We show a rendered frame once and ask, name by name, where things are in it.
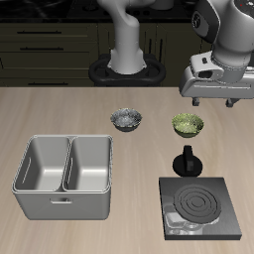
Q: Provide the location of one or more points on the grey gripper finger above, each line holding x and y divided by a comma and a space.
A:
231, 102
196, 101

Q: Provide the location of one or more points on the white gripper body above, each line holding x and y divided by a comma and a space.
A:
211, 89

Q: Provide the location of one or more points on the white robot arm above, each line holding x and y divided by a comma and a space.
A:
127, 49

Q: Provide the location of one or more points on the round black stove knob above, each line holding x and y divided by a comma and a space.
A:
188, 163

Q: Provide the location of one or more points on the dark grey stove plate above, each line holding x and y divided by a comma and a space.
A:
198, 206

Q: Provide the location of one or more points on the green bowl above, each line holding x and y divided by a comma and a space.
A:
187, 124

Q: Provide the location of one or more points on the grey bowl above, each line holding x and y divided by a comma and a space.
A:
126, 119

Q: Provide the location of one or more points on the white two-bin basket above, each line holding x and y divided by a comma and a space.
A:
66, 178

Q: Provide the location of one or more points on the dark kitchen cupboards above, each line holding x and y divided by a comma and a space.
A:
49, 49

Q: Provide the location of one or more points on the flat black base plate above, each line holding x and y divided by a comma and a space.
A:
99, 73

